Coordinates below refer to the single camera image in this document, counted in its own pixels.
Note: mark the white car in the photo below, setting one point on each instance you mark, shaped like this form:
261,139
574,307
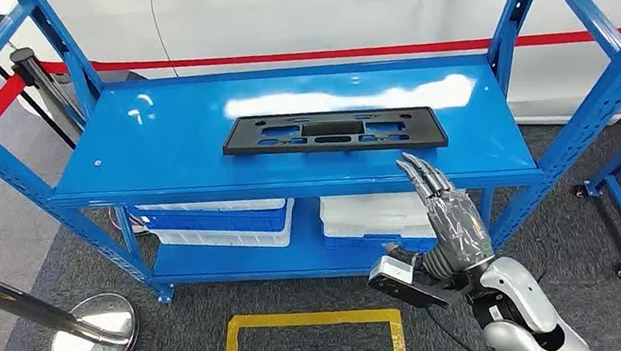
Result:
268,9

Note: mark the black-capped stanchion post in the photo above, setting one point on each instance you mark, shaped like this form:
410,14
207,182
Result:
25,57

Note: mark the blue metal shelf rack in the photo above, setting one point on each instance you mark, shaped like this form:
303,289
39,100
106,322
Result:
166,144

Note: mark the yellow floor tape square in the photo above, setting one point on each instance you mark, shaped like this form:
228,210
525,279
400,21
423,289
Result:
303,318

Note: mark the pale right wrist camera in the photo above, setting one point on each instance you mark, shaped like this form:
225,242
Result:
392,273

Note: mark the chrome stanchion post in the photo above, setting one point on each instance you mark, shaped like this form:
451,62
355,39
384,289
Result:
94,333

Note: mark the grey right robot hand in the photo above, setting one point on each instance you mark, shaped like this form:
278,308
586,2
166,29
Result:
456,222

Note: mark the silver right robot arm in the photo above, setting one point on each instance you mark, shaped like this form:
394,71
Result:
516,285

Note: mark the black plastic plate part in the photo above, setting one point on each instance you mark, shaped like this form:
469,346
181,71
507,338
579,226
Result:
248,137

